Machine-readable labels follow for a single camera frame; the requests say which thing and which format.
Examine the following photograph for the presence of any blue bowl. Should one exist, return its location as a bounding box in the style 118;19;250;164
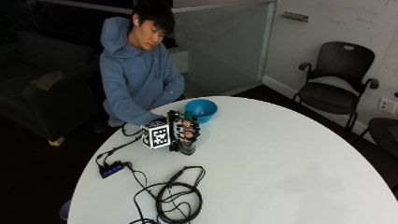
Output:
182;98;218;124

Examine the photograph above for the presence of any white marker cube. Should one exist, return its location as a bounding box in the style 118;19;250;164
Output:
141;121;173;150

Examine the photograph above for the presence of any the person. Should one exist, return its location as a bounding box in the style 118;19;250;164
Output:
98;0;186;128

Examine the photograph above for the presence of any black usb hub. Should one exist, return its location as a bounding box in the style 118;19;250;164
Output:
97;160;128;179

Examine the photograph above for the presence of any frosted glass partition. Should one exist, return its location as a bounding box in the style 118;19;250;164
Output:
172;0;278;97

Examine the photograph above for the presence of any dark sofa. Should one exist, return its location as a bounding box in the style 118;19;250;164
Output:
0;30;105;147

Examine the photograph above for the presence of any black office armchair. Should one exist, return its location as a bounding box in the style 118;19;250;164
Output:
291;40;381;138

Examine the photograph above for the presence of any pale cloth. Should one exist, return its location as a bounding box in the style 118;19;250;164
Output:
29;70;66;92

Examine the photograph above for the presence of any black chair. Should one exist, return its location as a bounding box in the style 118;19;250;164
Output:
357;117;398;158

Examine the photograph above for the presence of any thin black glove cable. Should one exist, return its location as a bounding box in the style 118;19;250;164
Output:
94;122;144;166

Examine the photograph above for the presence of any coiled black cable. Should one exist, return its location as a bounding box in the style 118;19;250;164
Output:
124;161;206;224

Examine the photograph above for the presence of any grey wall tray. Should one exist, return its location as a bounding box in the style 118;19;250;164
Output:
279;10;311;23

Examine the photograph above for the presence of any white wall outlet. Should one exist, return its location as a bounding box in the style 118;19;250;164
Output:
377;97;398;115

